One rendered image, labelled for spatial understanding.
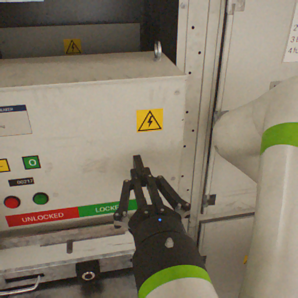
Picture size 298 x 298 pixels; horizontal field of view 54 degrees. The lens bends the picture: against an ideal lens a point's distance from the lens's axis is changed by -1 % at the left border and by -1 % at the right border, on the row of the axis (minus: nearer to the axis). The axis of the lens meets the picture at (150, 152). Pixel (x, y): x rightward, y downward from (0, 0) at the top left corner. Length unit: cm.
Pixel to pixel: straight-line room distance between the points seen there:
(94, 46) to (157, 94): 81
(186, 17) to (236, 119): 28
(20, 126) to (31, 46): 80
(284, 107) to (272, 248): 23
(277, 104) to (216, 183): 48
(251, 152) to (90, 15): 108
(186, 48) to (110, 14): 79
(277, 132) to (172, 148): 24
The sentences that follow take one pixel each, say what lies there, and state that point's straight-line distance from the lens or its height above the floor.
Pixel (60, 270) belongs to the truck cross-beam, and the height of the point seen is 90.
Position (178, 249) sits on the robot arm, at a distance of 38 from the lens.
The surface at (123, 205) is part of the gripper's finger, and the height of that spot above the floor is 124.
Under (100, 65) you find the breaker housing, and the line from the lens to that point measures 67.
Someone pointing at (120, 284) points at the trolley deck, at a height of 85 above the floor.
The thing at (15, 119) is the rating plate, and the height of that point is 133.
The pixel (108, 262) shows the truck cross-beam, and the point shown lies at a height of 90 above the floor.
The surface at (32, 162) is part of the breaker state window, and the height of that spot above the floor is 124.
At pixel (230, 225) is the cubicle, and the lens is 115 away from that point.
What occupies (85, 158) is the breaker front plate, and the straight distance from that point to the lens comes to 63.
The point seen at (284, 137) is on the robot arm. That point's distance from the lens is 51.
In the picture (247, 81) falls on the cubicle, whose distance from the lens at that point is 84.
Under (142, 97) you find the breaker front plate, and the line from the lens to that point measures 58.
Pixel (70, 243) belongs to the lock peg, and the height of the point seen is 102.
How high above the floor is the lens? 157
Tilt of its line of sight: 32 degrees down
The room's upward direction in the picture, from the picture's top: straight up
